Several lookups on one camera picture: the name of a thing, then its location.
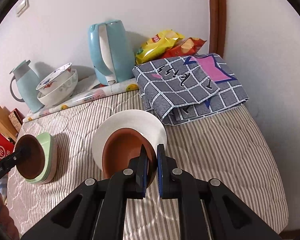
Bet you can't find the white wall switch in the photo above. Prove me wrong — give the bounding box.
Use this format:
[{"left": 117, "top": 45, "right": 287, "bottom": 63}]
[{"left": 15, "top": 0, "right": 30, "bottom": 17}]

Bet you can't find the grey checked folded cloth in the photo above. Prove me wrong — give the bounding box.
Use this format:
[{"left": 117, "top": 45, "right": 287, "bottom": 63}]
[{"left": 133, "top": 54, "right": 249, "bottom": 126}]

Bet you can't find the brown cardboard box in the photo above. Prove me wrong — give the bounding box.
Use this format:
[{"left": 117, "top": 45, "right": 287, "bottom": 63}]
[{"left": 0, "top": 106, "right": 18, "bottom": 141}]

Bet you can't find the red chips bag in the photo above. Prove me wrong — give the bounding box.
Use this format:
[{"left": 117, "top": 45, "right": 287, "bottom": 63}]
[{"left": 159, "top": 37, "right": 206, "bottom": 59}]

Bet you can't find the white ceramic bowl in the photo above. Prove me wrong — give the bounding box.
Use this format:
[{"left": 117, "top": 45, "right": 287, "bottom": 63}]
[{"left": 92, "top": 109, "right": 167, "bottom": 170}]

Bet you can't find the light blue thermos jug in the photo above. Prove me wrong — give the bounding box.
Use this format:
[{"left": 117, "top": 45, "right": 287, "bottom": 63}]
[{"left": 10, "top": 60, "right": 44, "bottom": 113}]

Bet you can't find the patterned bowl with red design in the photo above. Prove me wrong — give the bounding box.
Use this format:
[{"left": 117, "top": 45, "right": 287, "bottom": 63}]
[{"left": 36, "top": 63, "right": 72, "bottom": 95}]

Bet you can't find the yellow chips bag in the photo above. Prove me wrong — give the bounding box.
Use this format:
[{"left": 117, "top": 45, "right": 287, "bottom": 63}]
[{"left": 135, "top": 30, "right": 185, "bottom": 65}]

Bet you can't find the large white bowl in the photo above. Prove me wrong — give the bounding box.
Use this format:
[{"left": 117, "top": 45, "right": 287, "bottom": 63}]
[{"left": 37, "top": 69, "right": 78, "bottom": 106}]

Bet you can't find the person's left hand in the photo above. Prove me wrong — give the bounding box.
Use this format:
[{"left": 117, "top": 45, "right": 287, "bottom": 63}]
[{"left": 0, "top": 193, "right": 20, "bottom": 239}]

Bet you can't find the light blue electric kettle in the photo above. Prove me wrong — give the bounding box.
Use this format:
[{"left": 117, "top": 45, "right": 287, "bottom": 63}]
[{"left": 88, "top": 20, "right": 135, "bottom": 86}]

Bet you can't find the patterned small box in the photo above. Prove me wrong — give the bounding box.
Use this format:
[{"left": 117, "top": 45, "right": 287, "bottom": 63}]
[{"left": 8, "top": 108, "right": 25, "bottom": 132}]

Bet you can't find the brown door frame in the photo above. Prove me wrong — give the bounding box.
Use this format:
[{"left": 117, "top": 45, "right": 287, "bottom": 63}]
[{"left": 209, "top": 0, "right": 226, "bottom": 57}]

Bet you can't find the green square plate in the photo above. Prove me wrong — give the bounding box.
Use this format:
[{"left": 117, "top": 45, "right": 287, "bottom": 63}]
[{"left": 25, "top": 132, "right": 57, "bottom": 184}]

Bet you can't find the brown small bowl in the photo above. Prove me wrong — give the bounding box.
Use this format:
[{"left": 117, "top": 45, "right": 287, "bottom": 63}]
[
  {"left": 102, "top": 128, "right": 158, "bottom": 186},
  {"left": 15, "top": 134, "right": 45, "bottom": 180}
]

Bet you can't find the rolled fruit print tablecloth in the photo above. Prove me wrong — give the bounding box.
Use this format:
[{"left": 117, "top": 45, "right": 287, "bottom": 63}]
[{"left": 23, "top": 78, "right": 139, "bottom": 123}]

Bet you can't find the pink square plate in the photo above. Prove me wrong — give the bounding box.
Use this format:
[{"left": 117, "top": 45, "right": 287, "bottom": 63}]
[{"left": 25, "top": 139, "right": 57, "bottom": 184}]

